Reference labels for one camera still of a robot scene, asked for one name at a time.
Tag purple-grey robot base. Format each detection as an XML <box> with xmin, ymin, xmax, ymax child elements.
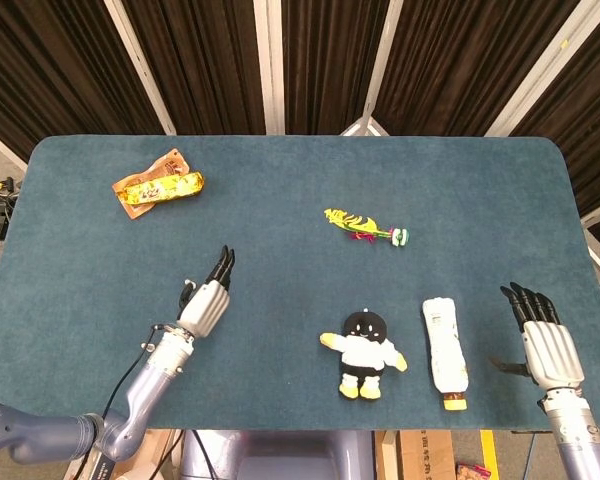
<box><xmin>179</xmin><ymin>429</ymin><xmax>377</xmax><ymax>480</ymax></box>

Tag dark brown curtain panel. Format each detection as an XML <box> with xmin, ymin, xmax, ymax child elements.
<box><xmin>508</xmin><ymin>0</ymin><xmax>600</xmax><ymax>251</ymax></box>
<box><xmin>373</xmin><ymin>0</ymin><xmax>581</xmax><ymax>137</ymax></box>
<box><xmin>122</xmin><ymin>0</ymin><xmax>270</xmax><ymax>136</ymax></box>
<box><xmin>282</xmin><ymin>0</ymin><xmax>392</xmax><ymax>136</ymax></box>
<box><xmin>0</xmin><ymin>0</ymin><xmax>166</xmax><ymax>161</ymax></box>

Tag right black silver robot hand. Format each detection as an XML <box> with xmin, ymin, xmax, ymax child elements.
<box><xmin>488</xmin><ymin>282</ymin><xmax>586</xmax><ymax>390</ymax></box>

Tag orange-brown snack pouch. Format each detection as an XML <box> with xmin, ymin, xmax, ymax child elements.
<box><xmin>111</xmin><ymin>148</ymin><xmax>190</xmax><ymax>220</ymax></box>

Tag colourful feather shuttlecock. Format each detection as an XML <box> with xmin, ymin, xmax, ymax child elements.
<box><xmin>323</xmin><ymin>207</ymin><xmax>411</xmax><ymax>249</ymax></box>

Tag white-labelled plastic bottle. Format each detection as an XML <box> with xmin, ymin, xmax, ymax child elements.
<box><xmin>421</xmin><ymin>296</ymin><xmax>469</xmax><ymax>412</ymax></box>

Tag colourful small packet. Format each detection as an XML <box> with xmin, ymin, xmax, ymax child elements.
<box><xmin>454</xmin><ymin>462</ymin><xmax>492</xmax><ymax>480</ymax></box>

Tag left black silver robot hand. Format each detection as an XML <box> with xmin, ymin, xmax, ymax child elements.
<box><xmin>176</xmin><ymin>244</ymin><xmax>236</xmax><ymax>339</ymax></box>

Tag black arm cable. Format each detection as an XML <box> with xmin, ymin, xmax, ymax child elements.
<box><xmin>99</xmin><ymin>324</ymin><xmax>161</xmax><ymax>426</ymax></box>

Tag blue white printed box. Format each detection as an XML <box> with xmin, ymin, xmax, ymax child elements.
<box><xmin>62</xmin><ymin>457</ymin><xmax>115</xmax><ymax>480</ymax></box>

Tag blue felt table cover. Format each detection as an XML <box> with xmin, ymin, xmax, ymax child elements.
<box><xmin>0</xmin><ymin>134</ymin><xmax>600</xmax><ymax>432</ymax></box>

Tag brown cardboard box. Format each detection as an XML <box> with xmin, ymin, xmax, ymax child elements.
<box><xmin>374</xmin><ymin>429</ymin><xmax>455</xmax><ymax>480</ymax></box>

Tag light cardboard pieces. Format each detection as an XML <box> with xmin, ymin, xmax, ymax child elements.
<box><xmin>114</xmin><ymin>428</ymin><xmax>184</xmax><ymax>480</ymax></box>

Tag yellow foil snack packet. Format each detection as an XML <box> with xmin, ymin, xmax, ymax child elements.
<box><xmin>119</xmin><ymin>171</ymin><xmax>206</xmax><ymax>207</ymax></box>

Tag black white plush doll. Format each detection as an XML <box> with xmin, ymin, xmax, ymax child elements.
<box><xmin>319</xmin><ymin>309</ymin><xmax>409</xmax><ymax>400</ymax></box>

